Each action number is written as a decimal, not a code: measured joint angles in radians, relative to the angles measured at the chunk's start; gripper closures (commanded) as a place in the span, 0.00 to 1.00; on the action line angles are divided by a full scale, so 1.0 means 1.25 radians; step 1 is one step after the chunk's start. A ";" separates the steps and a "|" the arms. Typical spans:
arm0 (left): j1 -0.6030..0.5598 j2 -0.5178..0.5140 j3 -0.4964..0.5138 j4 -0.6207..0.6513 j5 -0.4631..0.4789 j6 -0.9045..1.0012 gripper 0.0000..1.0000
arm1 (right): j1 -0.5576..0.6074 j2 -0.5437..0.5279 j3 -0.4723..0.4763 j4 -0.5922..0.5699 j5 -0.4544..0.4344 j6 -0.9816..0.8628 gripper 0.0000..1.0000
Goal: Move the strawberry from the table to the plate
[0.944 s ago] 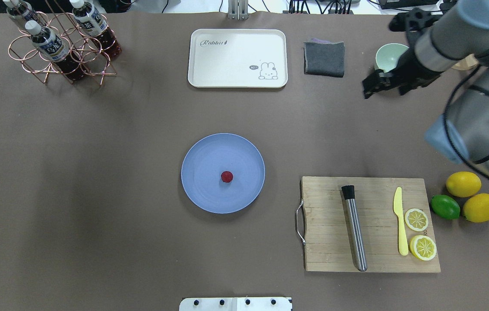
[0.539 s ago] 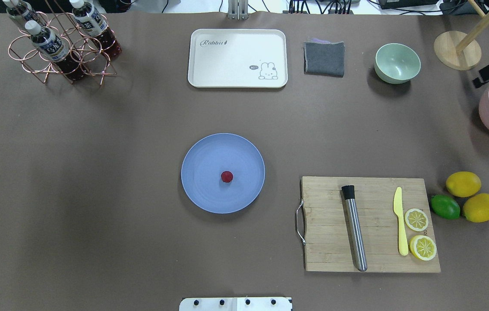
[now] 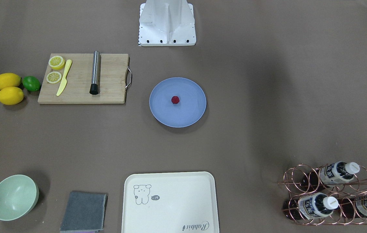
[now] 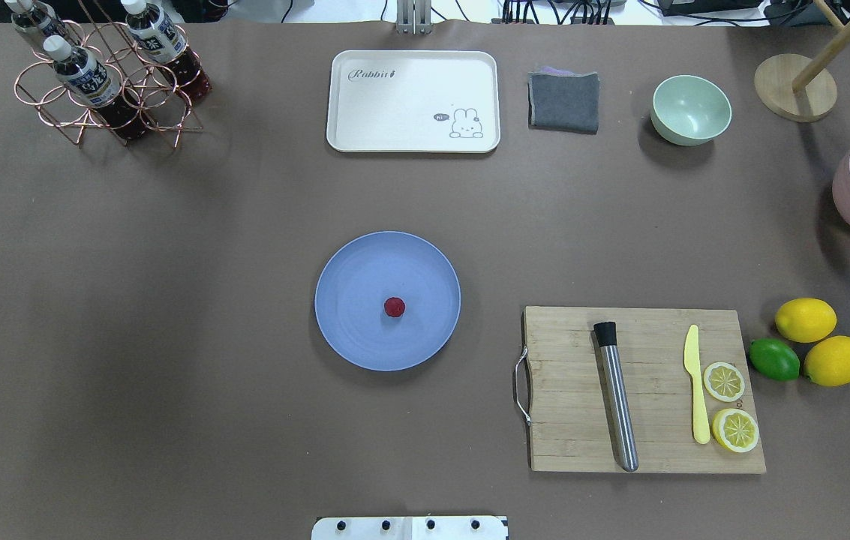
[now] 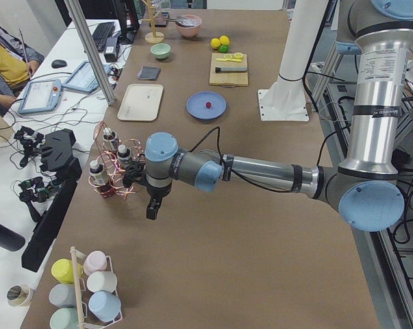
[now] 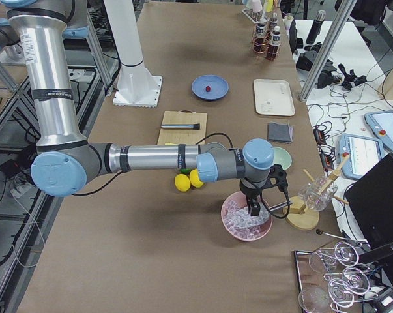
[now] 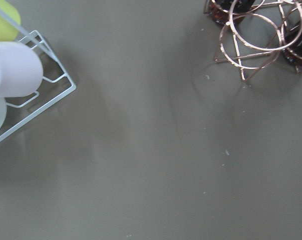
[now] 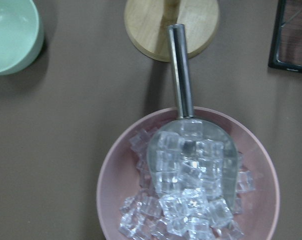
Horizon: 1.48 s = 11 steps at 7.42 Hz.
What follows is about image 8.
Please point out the metal ice scoop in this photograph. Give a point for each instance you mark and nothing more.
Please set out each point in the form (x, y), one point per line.
(185, 108)

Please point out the pink ice bowl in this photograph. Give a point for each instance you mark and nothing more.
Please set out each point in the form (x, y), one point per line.
(119, 177)

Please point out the wooden cup tree stand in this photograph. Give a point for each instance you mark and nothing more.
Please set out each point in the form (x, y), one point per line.
(146, 25)

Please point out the wine glass rack tray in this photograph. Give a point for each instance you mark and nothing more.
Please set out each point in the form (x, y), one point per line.
(286, 45)

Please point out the mint green bowl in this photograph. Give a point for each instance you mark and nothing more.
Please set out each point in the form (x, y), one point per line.
(21, 35)

